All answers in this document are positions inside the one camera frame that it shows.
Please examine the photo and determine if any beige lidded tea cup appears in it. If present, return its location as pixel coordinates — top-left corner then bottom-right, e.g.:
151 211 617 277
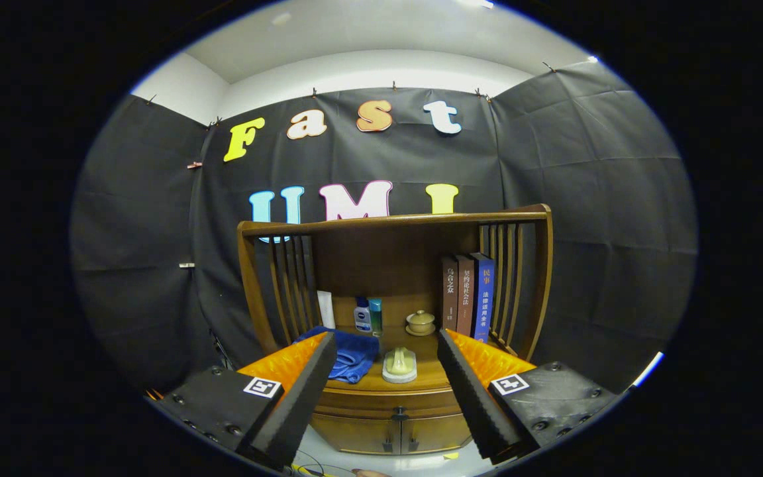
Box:
405 309 436 337

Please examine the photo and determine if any wooden cabinet door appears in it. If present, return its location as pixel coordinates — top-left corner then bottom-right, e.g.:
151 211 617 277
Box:
312 414 402 455
400 414 474 454

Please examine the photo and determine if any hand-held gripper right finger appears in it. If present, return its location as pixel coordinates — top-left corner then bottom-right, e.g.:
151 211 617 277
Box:
436 329 623 464

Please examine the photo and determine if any wooden drawer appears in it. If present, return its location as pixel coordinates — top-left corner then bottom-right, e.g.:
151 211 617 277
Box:
312 388 472 422

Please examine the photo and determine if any dark brown book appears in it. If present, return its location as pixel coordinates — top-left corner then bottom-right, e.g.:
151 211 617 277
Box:
442 256 460 332

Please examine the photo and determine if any wooden cabinet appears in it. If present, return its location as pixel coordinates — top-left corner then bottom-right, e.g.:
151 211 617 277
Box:
236 203 554 456

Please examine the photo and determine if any blue towel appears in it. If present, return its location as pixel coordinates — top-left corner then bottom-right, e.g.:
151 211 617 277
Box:
294 325 380 384

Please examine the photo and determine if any wooden countertop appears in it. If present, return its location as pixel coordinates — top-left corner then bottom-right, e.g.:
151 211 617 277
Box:
315 323 488 395

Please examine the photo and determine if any blue book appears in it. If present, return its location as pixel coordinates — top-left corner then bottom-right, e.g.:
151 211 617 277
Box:
472 252 496 344

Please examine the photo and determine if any reddish brown book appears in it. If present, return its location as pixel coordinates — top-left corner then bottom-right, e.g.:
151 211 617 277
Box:
456 254 476 337

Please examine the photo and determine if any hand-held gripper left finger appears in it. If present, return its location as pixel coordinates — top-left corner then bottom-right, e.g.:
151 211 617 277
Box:
143 331 339 470

